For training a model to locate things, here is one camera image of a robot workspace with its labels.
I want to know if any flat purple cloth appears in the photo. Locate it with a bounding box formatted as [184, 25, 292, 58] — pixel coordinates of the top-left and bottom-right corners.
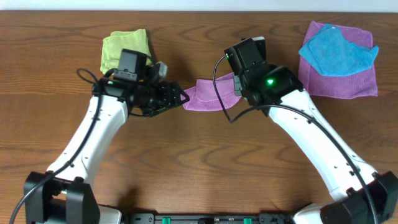
[298, 26, 378, 99]

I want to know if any purple microfiber cloth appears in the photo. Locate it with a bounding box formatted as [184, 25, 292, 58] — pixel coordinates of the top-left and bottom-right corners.
[183, 73, 241, 111]

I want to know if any blue microfiber cloth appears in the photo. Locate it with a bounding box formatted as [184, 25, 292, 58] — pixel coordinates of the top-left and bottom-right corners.
[298, 24, 379, 77]

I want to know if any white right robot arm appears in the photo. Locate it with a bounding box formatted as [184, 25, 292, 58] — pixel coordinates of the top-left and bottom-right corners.
[224, 37, 397, 223]

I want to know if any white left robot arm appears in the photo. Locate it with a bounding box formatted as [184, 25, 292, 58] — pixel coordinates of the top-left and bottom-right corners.
[10, 49, 190, 223]

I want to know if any folded green cloth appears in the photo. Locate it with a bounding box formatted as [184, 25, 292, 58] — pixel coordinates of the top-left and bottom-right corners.
[100, 29, 151, 74]

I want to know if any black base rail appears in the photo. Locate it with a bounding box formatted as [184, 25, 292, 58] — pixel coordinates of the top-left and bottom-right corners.
[126, 213, 295, 224]

